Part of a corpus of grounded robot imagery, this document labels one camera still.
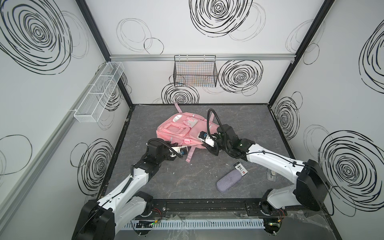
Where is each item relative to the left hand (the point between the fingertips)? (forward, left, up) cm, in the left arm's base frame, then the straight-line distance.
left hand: (175, 140), depth 83 cm
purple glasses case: (-17, -30, -12) cm, 36 cm away
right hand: (-2, -15, +2) cm, 15 cm away
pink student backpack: (+10, -4, -2) cm, 11 cm away
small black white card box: (-8, -37, -14) cm, 40 cm away
